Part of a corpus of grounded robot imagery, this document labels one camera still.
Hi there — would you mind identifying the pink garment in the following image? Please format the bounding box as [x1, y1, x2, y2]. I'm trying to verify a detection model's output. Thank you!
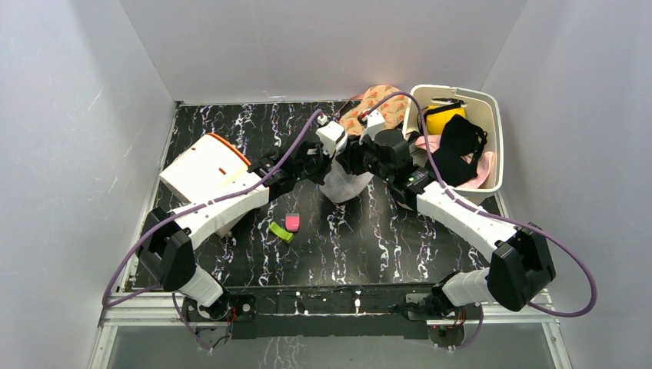
[415, 135, 494, 189]

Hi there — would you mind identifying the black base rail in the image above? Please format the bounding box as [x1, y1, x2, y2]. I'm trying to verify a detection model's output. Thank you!
[183, 282, 511, 341]

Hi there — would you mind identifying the green clip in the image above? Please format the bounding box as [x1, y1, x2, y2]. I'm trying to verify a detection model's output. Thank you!
[268, 221, 294, 243]

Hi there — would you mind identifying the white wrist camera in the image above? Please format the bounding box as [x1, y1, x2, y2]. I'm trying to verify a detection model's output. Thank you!
[359, 110, 385, 145]
[316, 115, 348, 158]

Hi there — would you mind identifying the yellow bra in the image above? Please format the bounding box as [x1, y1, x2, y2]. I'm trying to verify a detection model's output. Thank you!
[417, 99, 466, 135]

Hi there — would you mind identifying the black bra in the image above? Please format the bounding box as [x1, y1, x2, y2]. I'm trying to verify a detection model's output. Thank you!
[434, 115, 487, 179]

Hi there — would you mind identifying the white orange cylindrical container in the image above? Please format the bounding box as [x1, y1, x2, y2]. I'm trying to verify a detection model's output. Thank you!
[158, 132, 253, 238]

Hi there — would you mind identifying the pink clip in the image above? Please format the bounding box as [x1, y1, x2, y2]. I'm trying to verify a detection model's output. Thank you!
[284, 213, 301, 233]

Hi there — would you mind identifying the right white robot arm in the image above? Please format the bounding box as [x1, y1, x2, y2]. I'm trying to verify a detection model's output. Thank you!
[334, 130, 556, 318]

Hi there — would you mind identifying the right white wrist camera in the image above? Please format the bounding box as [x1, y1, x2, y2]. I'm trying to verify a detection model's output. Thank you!
[359, 110, 385, 145]

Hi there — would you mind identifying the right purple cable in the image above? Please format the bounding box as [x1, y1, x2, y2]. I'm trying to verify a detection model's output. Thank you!
[364, 91, 598, 319]

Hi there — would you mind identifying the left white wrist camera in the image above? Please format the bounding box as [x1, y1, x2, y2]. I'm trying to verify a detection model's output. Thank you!
[316, 115, 348, 158]

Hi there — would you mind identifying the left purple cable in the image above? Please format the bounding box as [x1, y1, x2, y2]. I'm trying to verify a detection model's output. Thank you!
[101, 108, 325, 308]

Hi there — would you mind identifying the white mesh laundry bag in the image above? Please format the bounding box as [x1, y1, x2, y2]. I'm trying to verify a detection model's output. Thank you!
[318, 161, 374, 204]

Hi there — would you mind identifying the cream plastic laundry basket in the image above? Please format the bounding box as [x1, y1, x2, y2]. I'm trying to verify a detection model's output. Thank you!
[410, 84, 504, 205]

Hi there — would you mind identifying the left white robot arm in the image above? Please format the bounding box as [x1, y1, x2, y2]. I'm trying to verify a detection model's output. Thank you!
[135, 135, 332, 320]

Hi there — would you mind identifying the purple cable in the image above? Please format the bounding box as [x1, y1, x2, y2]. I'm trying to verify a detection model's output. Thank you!
[364, 91, 598, 319]
[101, 108, 325, 308]

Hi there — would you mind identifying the floral orange mesh bag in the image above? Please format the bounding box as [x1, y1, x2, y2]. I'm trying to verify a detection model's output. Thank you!
[338, 85, 411, 136]

